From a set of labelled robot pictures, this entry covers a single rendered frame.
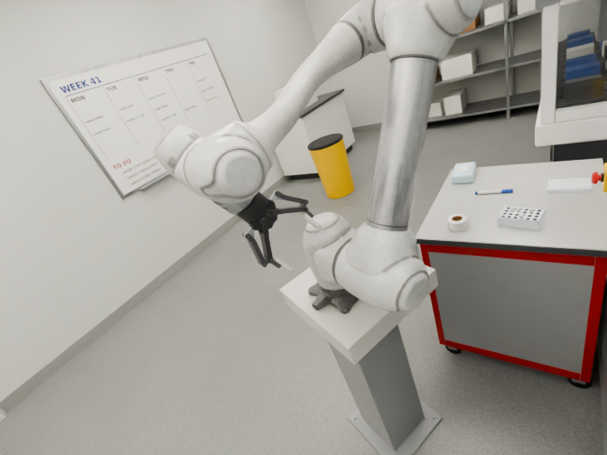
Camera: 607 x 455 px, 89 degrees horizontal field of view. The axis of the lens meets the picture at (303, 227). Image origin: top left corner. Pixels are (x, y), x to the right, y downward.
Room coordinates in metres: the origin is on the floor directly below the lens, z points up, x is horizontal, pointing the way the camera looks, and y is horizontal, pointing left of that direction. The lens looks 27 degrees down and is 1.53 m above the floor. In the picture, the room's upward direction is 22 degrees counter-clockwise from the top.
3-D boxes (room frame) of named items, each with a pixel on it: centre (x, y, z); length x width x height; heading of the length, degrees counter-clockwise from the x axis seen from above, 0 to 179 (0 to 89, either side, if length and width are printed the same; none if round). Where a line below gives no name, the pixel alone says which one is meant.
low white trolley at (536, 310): (1.03, -0.83, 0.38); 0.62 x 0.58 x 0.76; 135
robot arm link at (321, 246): (0.81, -0.06, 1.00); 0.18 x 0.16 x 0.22; 25
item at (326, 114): (4.68, -0.66, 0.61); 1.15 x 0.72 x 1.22; 134
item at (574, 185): (0.95, -1.00, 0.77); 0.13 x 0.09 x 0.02; 45
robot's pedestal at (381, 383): (0.82, -0.05, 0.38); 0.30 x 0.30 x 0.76; 24
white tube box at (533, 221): (0.87, -0.74, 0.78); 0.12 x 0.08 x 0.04; 35
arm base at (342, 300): (0.81, -0.03, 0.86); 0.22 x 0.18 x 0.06; 121
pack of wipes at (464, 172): (1.33, -0.83, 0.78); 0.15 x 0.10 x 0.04; 140
